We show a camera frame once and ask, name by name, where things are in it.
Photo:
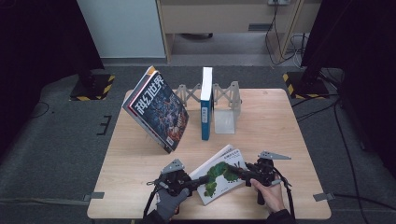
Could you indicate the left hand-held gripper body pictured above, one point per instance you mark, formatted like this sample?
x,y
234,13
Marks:
x,y
174,182

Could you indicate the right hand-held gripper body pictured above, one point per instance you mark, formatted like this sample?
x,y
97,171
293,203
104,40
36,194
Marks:
x,y
263,172

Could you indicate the white caterpillar picture book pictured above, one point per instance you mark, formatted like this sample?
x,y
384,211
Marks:
x,y
218,171

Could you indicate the translucent expandable book rack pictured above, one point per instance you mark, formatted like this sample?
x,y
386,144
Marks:
x,y
225,99

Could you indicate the blue book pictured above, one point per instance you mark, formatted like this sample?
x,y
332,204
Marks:
x,y
206,105

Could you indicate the dark illustrated magazine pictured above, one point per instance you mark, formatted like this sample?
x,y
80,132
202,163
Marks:
x,y
162,109

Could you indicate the person's right hand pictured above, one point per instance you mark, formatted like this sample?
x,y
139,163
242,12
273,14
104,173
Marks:
x,y
274,197

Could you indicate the grey tape strip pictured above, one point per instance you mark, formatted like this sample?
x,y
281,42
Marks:
x,y
323,196
93,196

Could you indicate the striped black stand base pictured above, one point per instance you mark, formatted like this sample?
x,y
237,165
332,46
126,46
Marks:
x,y
93,90
306,87

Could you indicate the black curtain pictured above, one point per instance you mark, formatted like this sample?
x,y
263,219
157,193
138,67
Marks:
x,y
367,62
37,46

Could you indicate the beige wooden desk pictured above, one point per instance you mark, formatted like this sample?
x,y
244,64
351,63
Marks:
x,y
218,18

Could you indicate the white partition panel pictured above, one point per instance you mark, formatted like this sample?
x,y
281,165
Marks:
x,y
124,28

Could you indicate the white power strip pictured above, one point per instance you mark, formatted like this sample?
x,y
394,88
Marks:
x,y
278,2

